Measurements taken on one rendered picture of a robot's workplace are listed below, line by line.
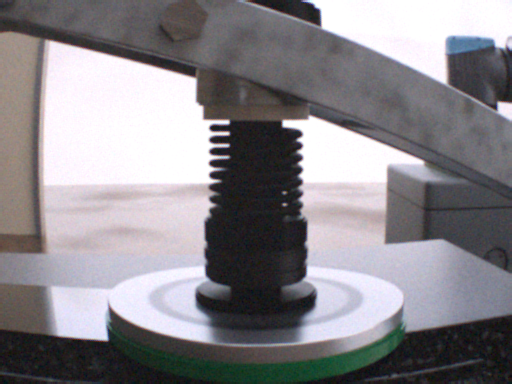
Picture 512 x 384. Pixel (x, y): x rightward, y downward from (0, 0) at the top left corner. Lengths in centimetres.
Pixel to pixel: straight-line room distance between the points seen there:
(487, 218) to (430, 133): 108
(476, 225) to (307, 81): 113
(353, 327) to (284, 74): 16
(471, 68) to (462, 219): 37
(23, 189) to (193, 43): 525
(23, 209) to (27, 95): 93
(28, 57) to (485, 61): 447
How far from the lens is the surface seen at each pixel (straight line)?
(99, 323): 54
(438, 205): 150
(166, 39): 43
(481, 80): 166
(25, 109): 563
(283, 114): 47
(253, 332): 44
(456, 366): 52
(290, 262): 49
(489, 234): 156
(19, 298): 61
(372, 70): 46
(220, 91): 47
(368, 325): 45
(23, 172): 565
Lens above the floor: 100
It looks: 7 degrees down
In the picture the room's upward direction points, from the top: straight up
